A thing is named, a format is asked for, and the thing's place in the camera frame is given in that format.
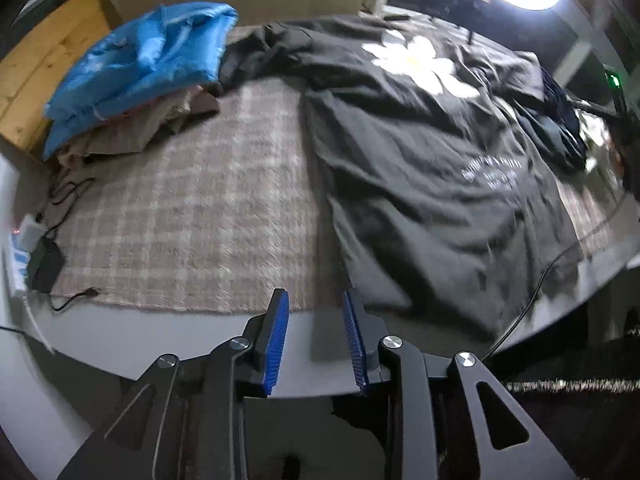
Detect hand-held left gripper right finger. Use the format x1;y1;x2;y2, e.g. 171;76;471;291
342;288;578;480

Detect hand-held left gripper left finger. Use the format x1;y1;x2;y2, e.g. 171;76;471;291
57;288;291;480

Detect black flower print T-shirt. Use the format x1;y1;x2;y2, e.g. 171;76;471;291
220;15;586;343

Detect blue striped garment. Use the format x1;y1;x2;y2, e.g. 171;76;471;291
42;4;240;161

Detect navy clothes pile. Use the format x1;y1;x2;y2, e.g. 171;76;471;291
517;67;588;173

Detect beige clothes pile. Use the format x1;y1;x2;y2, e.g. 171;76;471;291
57;85;221;171

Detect white garment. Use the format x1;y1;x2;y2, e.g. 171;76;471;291
580;110;613;171

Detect plaid blanket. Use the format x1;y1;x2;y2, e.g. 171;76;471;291
47;24;618;317

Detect black power adapter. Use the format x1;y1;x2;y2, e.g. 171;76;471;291
27;237;66;293

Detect person's dark clothing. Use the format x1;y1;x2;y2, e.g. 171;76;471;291
500;327;640;480

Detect white power strip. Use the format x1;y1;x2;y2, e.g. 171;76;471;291
10;215;46;293

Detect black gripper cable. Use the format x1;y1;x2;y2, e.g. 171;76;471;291
482;195;626;361

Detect black adapter cable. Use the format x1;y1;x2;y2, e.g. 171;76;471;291
50;287;101;313

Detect white cable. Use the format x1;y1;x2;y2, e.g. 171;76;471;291
22;295;56;356

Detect thin black cables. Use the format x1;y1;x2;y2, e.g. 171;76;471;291
47;177;96;226

